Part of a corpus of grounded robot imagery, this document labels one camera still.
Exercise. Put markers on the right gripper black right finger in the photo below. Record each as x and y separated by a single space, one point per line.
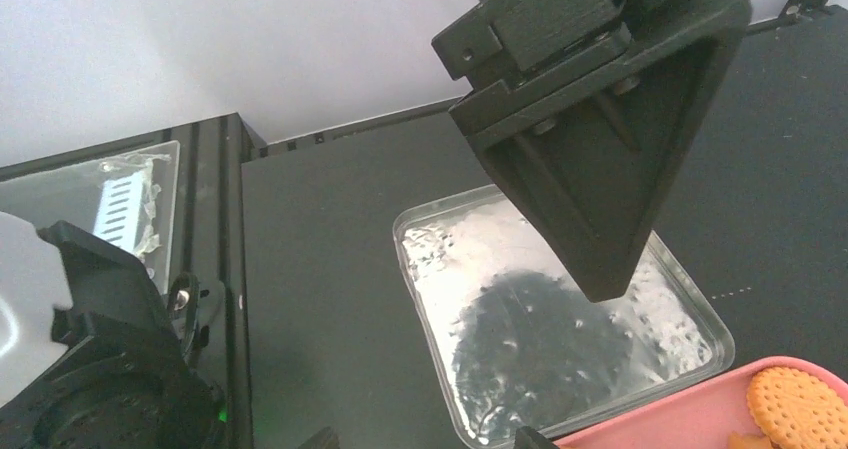
528 438

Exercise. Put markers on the pink cookie tray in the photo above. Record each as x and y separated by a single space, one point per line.
701 416

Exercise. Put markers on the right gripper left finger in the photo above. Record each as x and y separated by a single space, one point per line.
325 438

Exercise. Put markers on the light blue slotted cable duct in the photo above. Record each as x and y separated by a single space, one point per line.
121 212

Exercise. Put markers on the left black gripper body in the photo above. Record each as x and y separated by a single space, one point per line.
583 111

